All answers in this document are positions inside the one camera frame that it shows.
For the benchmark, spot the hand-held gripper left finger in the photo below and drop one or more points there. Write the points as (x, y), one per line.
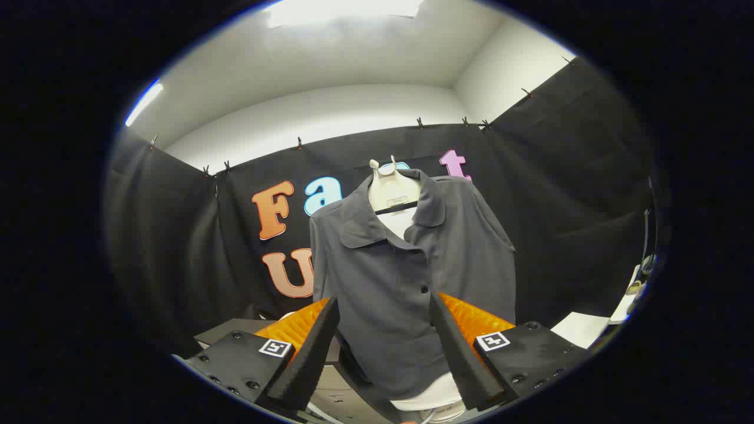
(315, 353)

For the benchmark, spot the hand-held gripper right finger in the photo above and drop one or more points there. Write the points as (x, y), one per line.
(459, 353)

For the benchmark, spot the grey polo shirt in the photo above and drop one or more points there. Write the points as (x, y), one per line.
(383, 294)

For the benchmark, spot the cream garment hanger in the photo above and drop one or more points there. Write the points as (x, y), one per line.
(392, 188)

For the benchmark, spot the grey drawer cabinet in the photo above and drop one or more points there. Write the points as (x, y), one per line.
(235, 330)

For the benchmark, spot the white table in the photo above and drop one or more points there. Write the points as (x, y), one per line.
(580, 328)

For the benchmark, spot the white side shelf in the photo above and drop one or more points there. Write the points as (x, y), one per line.
(625, 306)

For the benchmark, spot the tape roll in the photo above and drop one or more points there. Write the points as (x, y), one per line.
(648, 264)

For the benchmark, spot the strip light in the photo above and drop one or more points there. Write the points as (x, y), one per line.
(144, 103)

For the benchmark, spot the ceiling light panel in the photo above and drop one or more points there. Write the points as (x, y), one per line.
(341, 12)

